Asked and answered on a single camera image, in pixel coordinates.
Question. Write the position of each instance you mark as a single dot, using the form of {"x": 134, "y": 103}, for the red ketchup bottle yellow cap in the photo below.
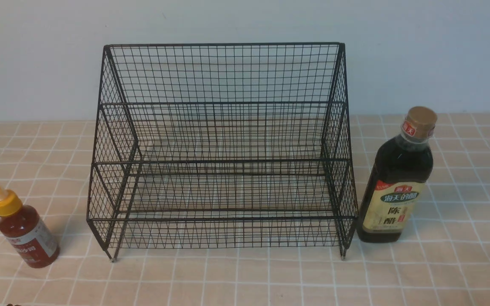
{"x": 23, "y": 228}

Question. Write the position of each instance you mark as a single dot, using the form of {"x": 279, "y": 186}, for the dark vinegar bottle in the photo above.
{"x": 400, "y": 171}

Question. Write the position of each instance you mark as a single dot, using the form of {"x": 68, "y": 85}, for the black wire mesh shelf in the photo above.
{"x": 222, "y": 145}

